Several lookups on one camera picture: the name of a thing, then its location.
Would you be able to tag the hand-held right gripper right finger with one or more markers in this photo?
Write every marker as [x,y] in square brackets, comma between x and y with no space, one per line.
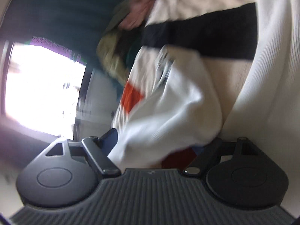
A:
[206,154]

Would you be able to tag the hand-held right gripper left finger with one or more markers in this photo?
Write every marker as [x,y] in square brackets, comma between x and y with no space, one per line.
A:
[109,139]

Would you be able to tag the white sweater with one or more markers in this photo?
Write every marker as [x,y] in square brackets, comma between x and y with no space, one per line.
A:
[178,112]

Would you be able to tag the dark clothes pile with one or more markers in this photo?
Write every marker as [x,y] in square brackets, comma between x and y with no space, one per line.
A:
[131,51]

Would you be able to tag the light green fuzzy blanket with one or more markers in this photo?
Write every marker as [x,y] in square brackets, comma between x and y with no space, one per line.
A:
[112,56]

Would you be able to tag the window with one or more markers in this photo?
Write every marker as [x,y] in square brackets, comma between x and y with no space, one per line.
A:
[42,86]

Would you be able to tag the striped blanket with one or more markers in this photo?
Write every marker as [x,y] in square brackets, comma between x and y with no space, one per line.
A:
[199,35]

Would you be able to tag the grey-green garment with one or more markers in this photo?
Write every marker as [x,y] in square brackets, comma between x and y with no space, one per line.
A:
[117,16]

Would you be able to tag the teal curtain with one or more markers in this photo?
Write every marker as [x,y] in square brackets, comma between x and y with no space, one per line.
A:
[65,11]

